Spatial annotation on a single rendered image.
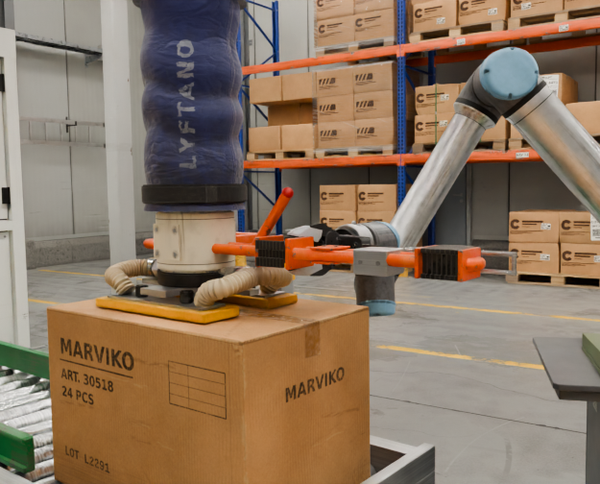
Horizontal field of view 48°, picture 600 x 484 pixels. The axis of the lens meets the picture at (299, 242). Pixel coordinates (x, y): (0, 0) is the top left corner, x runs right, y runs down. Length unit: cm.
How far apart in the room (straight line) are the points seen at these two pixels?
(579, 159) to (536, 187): 820
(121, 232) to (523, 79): 323
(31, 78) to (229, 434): 1062
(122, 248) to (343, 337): 313
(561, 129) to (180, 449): 104
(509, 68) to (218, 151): 66
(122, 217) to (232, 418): 327
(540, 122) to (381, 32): 779
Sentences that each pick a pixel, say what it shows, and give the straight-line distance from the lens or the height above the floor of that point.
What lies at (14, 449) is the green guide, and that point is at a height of 60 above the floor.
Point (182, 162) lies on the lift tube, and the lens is 139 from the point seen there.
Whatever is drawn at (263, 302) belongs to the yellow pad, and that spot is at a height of 96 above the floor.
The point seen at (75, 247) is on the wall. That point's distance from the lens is 1178.
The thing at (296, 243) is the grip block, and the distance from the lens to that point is 129.
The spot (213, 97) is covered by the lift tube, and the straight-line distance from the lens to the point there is 142.
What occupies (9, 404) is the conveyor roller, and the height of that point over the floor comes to 54.
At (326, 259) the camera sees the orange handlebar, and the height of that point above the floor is 107.
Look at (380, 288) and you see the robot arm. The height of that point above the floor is 97.
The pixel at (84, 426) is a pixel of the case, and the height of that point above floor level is 70.
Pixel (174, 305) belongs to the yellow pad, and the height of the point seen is 98.
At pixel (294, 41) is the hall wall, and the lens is 1169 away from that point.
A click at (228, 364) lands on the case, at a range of 119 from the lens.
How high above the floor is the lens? 121
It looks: 5 degrees down
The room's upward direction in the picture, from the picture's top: 1 degrees counter-clockwise
